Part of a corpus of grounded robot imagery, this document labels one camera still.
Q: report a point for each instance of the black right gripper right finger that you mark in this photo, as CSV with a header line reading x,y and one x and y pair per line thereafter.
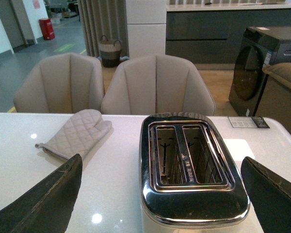
x,y
270,195

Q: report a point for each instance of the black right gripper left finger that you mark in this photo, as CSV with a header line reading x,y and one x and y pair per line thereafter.
x,y
47,207

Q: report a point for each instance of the chrome two-slot toaster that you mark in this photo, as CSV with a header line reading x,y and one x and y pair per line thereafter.
x,y
189,182

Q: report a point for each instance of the black white info card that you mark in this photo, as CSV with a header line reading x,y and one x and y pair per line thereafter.
x,y
248,122

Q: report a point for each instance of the beige quilted oven mitt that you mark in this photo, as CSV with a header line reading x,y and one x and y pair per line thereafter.
x,y
78,135

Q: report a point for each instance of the beige cushioned chair right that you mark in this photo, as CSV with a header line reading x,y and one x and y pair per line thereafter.
x,y
275,102

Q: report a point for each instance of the beige chair left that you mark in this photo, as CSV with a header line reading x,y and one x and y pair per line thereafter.
x,y
65,83

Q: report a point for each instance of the dark grey washing machine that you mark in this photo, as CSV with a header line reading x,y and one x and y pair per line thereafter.
x,y
260,46

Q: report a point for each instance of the beige chair middle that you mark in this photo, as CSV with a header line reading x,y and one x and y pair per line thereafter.
x,y
157,84

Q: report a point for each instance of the woven laundry basket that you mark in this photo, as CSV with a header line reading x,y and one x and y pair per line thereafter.
x,y
110,51

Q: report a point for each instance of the grey kitchen counter cabinet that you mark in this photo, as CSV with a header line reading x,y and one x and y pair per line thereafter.
x,y
213,35

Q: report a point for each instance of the red box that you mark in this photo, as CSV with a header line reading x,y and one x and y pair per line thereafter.
x,y
46,29

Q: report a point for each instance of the beige curtain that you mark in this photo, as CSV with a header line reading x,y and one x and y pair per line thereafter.
x,y
103,17

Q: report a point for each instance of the white pillar cabinet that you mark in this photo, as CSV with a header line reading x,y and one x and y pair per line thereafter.
x,y
146,25

